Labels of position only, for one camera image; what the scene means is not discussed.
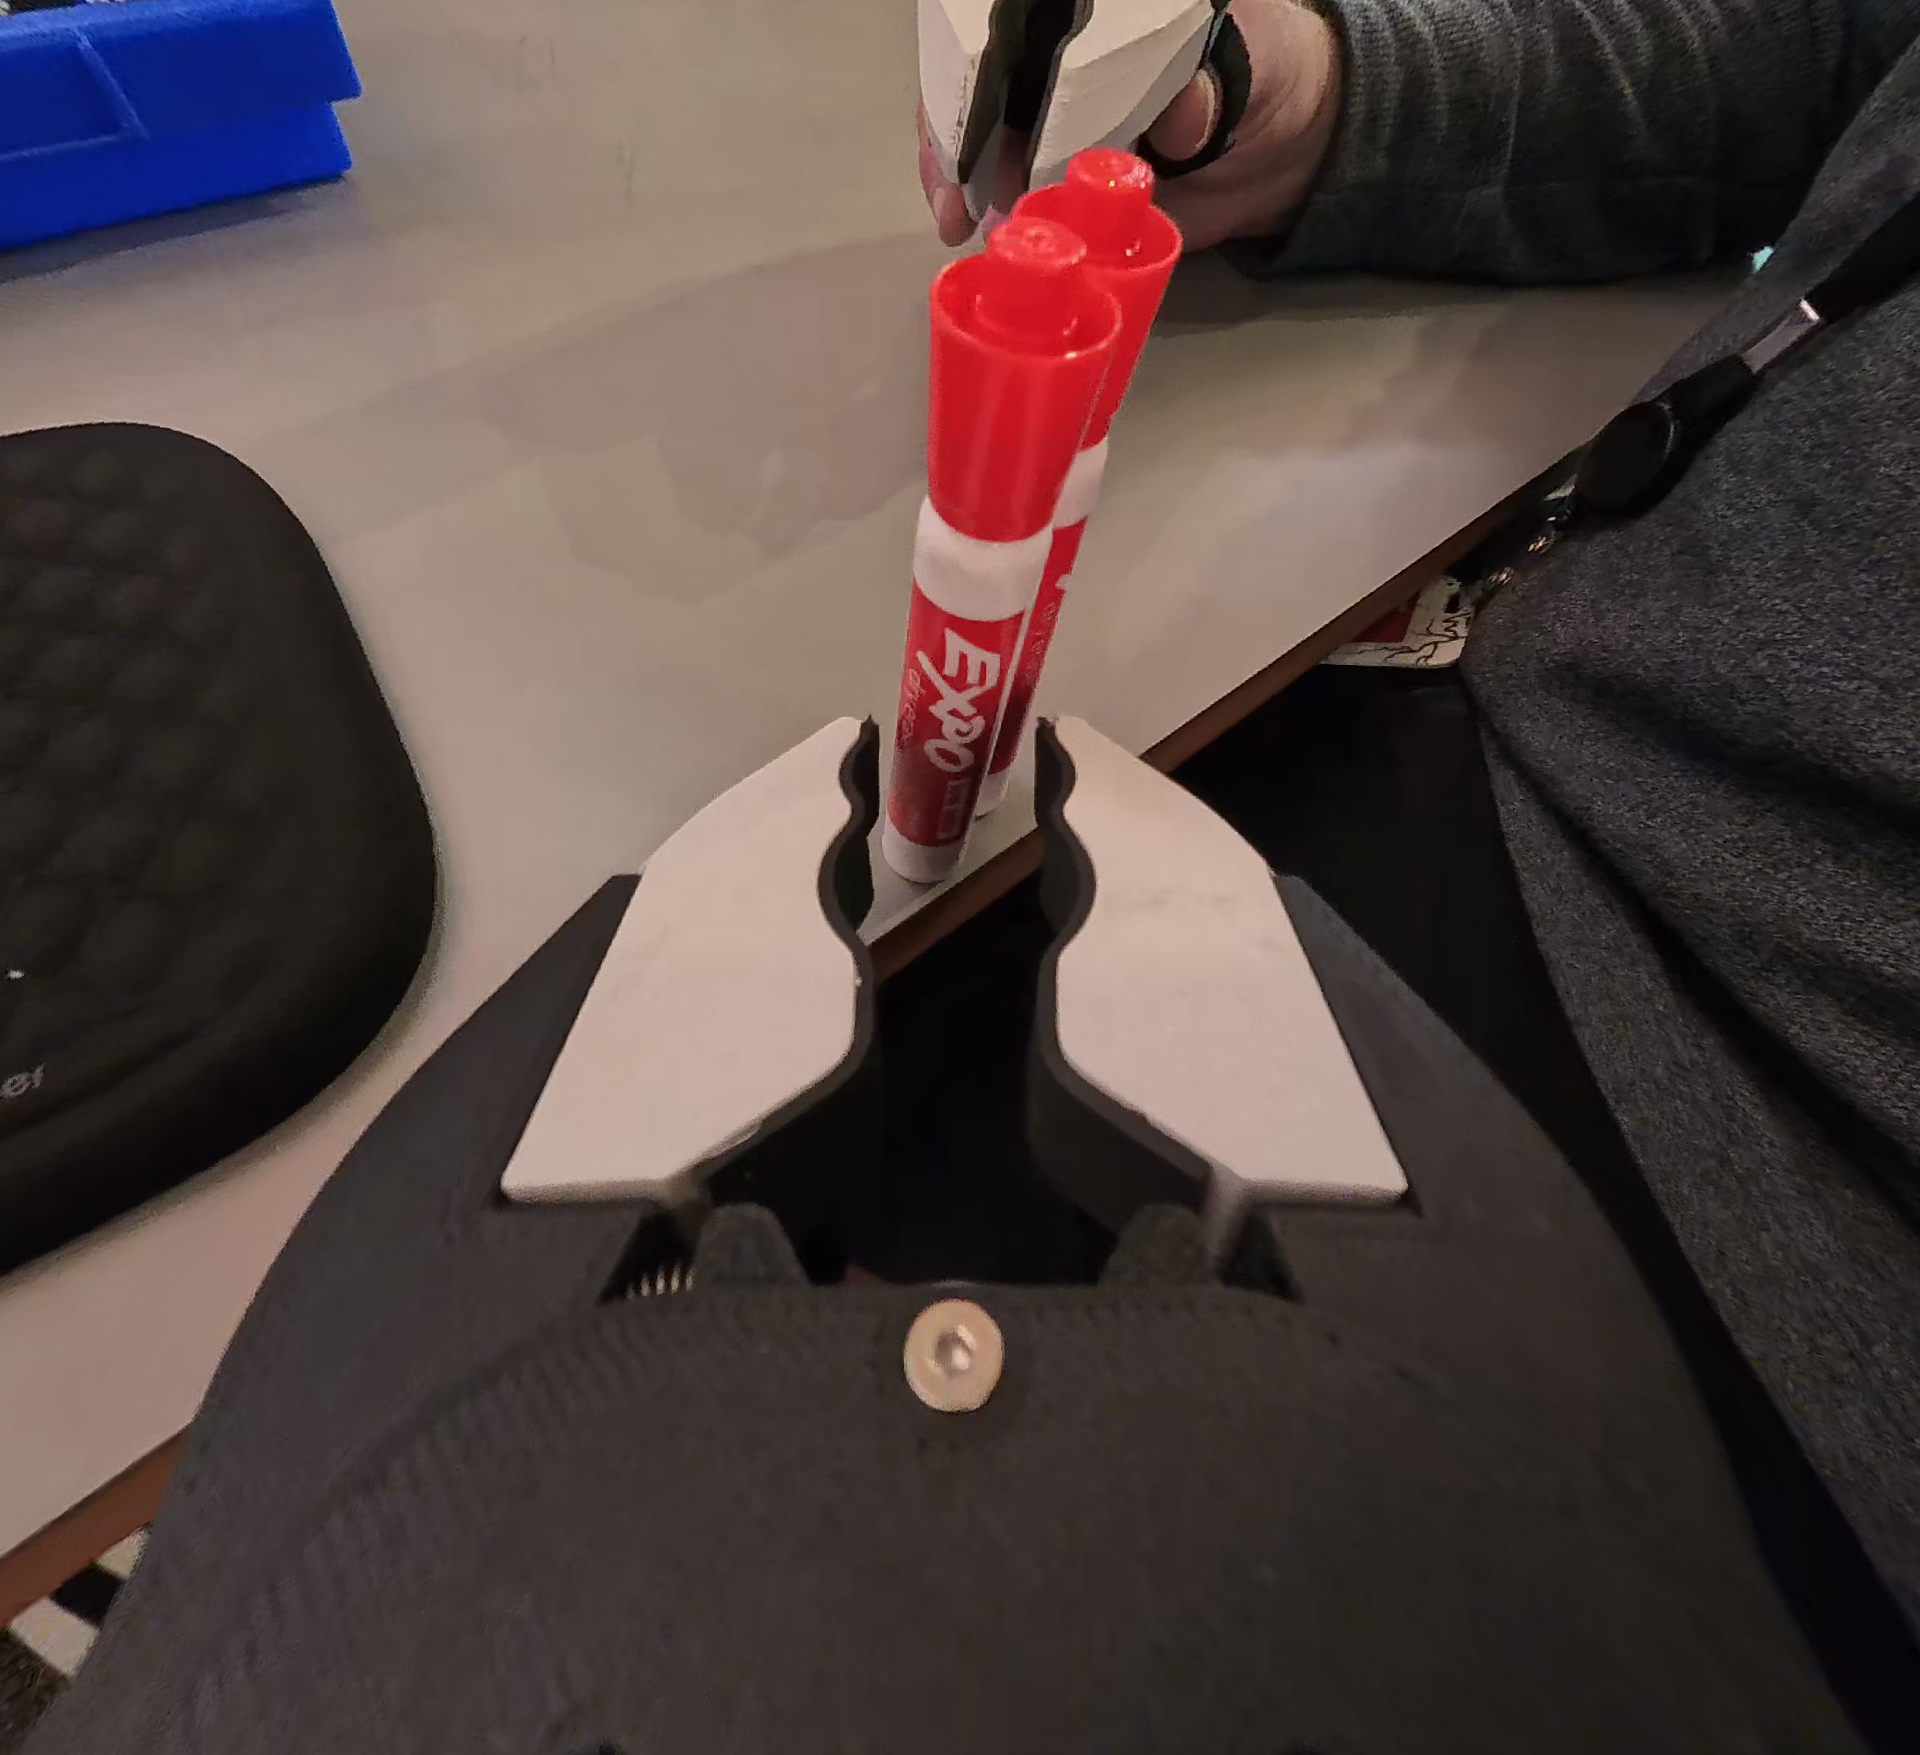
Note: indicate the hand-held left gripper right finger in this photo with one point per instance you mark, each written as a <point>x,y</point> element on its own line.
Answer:
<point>1201,1020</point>

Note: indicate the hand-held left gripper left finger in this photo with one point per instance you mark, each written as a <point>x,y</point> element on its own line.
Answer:
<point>704,1006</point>

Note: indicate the red capped marker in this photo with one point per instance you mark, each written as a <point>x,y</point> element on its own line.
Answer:
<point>1005,435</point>
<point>1126,241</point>

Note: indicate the person's right forearm grey sleeve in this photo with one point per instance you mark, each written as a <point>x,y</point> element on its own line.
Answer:
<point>1576,90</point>

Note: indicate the person's right hand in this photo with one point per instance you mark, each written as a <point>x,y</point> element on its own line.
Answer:
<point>1289,119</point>

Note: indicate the white printed badge card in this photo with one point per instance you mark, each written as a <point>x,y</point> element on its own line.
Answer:
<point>1424,621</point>

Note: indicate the person's torso grey sweater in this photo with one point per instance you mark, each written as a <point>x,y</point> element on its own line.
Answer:
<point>1725,887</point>

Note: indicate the black padded wrist rest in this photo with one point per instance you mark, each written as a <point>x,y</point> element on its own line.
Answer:
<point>180,826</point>

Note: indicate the black badge reel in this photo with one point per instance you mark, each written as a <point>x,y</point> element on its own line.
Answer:
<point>1632,458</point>

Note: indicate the blue plastic bin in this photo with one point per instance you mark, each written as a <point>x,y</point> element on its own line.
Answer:
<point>165,90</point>

